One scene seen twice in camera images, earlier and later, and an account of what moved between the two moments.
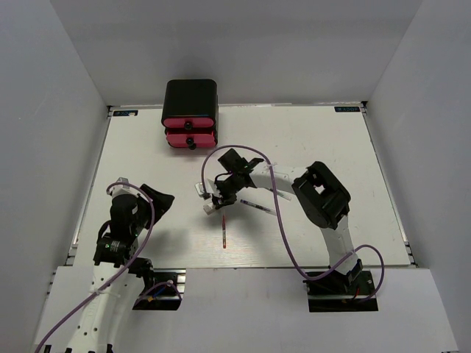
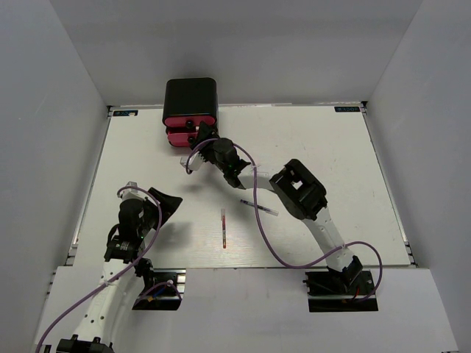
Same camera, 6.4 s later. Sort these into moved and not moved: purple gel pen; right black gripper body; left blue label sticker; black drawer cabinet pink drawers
Moved: right black gripper body
Not moved: left blue label sticker; purple gel pen; black drawer cabinet pink drawers
